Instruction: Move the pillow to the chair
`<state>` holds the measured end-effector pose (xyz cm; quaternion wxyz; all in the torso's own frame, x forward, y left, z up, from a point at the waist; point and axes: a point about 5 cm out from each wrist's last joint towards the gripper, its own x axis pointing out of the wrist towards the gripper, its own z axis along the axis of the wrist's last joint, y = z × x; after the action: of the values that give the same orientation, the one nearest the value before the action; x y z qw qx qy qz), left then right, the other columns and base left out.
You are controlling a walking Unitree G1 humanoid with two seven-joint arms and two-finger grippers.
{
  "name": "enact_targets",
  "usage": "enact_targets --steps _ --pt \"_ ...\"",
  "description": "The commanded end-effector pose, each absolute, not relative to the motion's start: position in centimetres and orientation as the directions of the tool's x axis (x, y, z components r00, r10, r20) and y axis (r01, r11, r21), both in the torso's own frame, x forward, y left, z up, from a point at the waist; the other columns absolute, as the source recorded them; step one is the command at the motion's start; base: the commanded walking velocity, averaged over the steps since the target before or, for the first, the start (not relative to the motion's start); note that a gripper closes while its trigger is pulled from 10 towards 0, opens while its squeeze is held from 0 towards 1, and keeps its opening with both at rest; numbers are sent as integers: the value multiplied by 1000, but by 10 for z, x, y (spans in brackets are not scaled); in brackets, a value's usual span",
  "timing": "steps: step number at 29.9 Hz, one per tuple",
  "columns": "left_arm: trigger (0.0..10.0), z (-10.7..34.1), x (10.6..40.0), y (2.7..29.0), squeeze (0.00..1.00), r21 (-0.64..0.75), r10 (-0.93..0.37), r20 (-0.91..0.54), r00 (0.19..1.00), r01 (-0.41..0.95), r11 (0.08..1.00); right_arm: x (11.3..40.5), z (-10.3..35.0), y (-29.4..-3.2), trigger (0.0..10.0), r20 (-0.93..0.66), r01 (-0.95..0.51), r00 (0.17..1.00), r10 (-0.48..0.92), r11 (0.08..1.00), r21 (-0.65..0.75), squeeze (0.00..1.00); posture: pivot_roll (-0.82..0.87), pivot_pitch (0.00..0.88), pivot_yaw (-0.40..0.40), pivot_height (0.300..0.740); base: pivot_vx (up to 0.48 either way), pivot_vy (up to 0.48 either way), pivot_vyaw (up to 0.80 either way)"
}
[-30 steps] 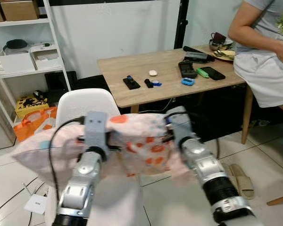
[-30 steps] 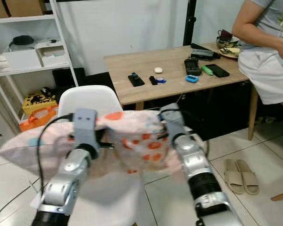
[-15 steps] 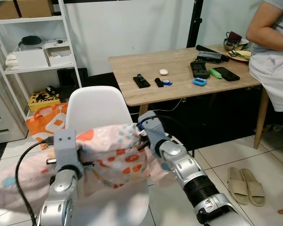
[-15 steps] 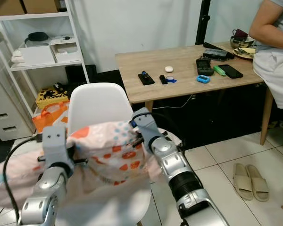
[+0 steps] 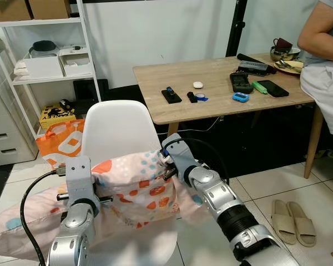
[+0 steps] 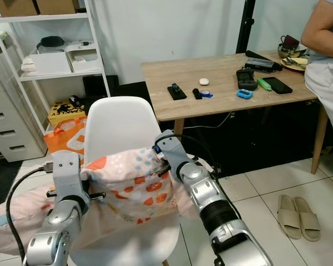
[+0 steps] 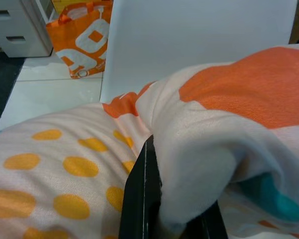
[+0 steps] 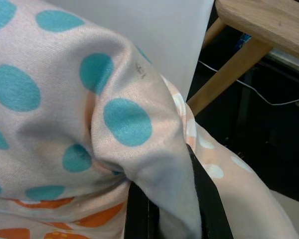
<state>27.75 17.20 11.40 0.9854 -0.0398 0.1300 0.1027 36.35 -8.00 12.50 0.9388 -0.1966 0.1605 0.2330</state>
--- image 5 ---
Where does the black smartphone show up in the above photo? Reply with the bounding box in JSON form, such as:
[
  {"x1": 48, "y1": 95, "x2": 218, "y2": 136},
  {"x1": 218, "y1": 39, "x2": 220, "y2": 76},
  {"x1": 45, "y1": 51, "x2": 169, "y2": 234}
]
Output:
[{"x1": 256, "y1": 80, "x2": 290, "y2": 98}]

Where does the white plastic shell chair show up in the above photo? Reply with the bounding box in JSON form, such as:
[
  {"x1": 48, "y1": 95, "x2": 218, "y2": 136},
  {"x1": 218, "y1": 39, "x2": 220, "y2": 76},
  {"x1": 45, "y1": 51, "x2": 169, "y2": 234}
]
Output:
[{"x1": 79, "y1": 100, "x2": 181, "y2": 266}]

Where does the white metal shelf rack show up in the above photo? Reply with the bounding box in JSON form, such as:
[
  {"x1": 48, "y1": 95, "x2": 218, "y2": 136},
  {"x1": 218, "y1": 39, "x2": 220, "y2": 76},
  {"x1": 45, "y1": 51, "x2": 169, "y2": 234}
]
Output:
[{"x1": 0, "y1": 0, "x2": 102, "y2": 139}]

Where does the wooden table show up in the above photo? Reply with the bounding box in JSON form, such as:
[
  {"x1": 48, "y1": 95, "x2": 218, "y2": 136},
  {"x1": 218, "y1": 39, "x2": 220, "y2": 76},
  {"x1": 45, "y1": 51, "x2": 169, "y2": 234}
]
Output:
[{"x1": 132, "y1": 53, "x2": 325, "y2": 181}]

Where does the folded white cloth stack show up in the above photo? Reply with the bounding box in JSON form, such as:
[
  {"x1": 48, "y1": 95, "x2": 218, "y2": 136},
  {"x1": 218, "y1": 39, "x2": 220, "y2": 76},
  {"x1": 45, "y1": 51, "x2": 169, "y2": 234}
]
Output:
[{"x1": 14, "y1": 60, "x2": 28, "y2": 76}]

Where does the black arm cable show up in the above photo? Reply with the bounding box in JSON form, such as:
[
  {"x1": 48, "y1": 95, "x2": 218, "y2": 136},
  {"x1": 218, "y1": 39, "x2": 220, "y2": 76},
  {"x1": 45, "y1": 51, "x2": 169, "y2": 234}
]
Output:
[
  {"x1": 19, "y1": 169, "x2": 67, "y2": 266},
  {"x1": 186, "y1": 137, "x2": 231, "y2": 186}
]

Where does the dark maroon mug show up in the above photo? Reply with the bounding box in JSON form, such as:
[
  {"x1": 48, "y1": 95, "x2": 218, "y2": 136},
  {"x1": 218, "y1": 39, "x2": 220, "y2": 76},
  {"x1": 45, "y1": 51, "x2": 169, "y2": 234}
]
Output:
[{"x1": 273, "y1": 38, "x2": 294, "y2": 50}]

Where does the pink orange patterned pillow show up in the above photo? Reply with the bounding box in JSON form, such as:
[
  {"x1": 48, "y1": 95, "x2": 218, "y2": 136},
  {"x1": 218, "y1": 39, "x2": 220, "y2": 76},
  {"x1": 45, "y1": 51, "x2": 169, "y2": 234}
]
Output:
[{"x1": 0, "y1": 149, "x2": 211, "y2": 261}]

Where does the person in grey shirt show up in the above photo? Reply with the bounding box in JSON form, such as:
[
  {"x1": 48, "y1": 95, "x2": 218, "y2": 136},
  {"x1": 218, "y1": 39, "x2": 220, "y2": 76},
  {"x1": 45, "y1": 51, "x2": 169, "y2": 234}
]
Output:
[{"x1": 297, "y1": 0, "x2": 333, "y2": 137}]

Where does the beige slipper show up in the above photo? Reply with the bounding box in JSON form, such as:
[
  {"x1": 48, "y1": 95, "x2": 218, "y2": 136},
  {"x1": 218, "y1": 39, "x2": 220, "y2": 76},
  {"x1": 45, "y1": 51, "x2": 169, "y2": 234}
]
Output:
[
  {"x1": 287, "y1": 201, "x2": 317, "y2": 248},
  {"x1": 271, "y1": 199, "x2": 297, "y2": 245}
]

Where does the white drawer cabinet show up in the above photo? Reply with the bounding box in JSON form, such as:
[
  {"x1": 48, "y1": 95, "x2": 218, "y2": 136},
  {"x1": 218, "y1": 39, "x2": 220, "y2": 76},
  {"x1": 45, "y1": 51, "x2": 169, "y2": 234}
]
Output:
[{"x1": 0, "y1": 55, "x2": 37, "y2": 166}]

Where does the black remote blue button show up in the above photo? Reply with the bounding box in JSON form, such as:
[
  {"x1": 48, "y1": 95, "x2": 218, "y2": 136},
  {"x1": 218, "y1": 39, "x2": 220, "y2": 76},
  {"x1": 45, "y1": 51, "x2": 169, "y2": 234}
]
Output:
[{"x1": 162, "y1": 87, "x2": 183, "y2": 105}]

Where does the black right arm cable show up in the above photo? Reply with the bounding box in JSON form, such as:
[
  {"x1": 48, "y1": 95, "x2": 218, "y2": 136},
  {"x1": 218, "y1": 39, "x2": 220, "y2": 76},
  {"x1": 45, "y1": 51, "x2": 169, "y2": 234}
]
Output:
[{"x1": 186, "y1": 137, "x2": 231, "y2": 186}]

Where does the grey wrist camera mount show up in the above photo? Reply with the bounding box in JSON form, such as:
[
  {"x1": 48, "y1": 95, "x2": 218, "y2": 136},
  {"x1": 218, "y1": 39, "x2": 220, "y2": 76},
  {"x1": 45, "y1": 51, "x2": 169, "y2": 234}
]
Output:
[
  {"x1": 65, "y1": 156, "x2": 93, "y2": 201},
  {"x1": 161, "y1": 133, "x2": 196, "y2": 170}
]

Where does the yellow box black print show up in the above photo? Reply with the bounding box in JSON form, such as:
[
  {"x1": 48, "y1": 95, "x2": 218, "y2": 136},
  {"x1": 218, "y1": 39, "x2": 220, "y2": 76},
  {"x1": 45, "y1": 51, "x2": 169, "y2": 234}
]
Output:
[{"x1": 40, "y1": 103, "x2": 84, "y2": 129}]

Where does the brown cardboard box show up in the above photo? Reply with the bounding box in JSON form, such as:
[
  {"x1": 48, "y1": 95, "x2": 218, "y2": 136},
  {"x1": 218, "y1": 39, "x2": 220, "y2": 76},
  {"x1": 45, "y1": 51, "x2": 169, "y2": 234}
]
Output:
[
  {"x1": 29, "y1": 0, "x2": 72, "y2": 19},
  {"x1": 0, "y1": 0, "x2": 32, "y2": 22}
]

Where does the black round bowl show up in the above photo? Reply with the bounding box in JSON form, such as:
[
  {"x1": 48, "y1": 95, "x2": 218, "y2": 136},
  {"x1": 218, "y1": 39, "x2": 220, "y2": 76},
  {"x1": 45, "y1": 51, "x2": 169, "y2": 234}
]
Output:
[{"x1": 32, "y1": 40, "x2": 57, "y2": 54}]

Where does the yellow plate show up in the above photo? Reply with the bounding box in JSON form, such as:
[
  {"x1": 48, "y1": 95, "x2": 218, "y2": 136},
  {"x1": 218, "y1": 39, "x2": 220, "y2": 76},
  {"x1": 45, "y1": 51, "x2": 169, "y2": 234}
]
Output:
[{"x1": 274, "y1": 60, "x2": 304, "y2": 75}]

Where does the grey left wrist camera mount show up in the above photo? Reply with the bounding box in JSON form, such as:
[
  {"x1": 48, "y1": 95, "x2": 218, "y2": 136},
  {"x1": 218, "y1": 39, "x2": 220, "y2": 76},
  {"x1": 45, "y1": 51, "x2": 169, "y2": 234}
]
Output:
[{"x1": 65, "y1": 156, "x2": 93, "y2": 201}]

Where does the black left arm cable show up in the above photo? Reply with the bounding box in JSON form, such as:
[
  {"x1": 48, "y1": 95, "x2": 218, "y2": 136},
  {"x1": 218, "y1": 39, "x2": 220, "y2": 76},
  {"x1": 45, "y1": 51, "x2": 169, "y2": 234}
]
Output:
[{"x1": 19, "y1": 169, "x2": 67, "y2": 266}]

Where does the long black bar device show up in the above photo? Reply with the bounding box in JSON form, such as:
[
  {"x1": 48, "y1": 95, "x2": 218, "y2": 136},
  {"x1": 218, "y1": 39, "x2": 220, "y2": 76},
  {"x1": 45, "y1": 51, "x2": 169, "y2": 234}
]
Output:
[{"x1": 236, "y1": 53, "x2": 278, "y2": 76}]

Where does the green marker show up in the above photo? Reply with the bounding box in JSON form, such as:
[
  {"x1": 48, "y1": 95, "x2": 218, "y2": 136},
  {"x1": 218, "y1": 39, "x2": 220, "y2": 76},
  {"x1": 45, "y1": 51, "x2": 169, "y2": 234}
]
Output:
[{"x1": 251, "y1": 81, "x2": 269, "y2": 94}]

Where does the white storage box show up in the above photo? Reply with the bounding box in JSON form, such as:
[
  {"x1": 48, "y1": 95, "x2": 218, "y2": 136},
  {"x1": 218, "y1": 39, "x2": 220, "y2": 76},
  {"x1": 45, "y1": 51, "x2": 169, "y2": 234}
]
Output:
[
  {"x1": 60, "y1": 47, "x2": 93, "y2": 77},
  {"x1": 23, "y1": 50, "x2": 64, "y2": 79}
]

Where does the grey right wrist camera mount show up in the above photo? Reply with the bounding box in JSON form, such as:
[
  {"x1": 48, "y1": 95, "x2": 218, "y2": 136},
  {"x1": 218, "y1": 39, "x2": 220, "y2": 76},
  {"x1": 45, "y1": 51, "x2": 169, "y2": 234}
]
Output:
[{"x1": 161, "y1": 133, "x2": 196, "y2": 170}]

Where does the orange white shopping bag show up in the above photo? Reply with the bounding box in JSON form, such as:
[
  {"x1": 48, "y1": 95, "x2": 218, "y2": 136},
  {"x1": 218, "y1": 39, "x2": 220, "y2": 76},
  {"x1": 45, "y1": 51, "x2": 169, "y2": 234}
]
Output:
[{"x1": 36, "y1": 119, "x2": 85, "y2": 170}]

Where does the small blue device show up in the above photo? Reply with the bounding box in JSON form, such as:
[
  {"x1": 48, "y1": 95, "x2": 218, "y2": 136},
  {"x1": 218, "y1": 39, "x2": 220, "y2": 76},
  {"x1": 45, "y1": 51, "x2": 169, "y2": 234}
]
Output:
[{"x1": 232, "y1": 92, "x2": 250, "y2": 104}]

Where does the metal bowl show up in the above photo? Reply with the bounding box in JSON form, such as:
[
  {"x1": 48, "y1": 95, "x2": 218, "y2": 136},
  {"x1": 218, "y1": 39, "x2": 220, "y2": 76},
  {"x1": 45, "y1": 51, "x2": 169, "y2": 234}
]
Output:
[{"x1": 270, "y1": 46, "x2": 301, "y2": 63}]

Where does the black stand pole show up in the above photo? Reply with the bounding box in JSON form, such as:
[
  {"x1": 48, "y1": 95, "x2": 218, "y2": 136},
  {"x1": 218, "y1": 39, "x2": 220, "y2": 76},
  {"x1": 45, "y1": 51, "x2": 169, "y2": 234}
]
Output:
[{"x1": 226, "y1": 0, "x2": 249, "y2": 57}]

